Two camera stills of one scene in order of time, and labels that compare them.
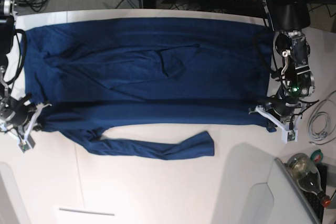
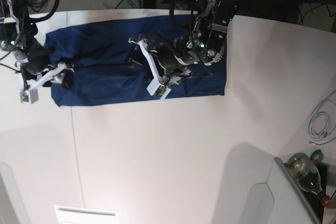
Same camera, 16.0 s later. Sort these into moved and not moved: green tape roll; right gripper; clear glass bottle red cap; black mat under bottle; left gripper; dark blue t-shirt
Moved: dark blue t-shirt; right gripper; left gripper
Not moved: clear glass bottle red cap; black mat under bottle; green tape roll
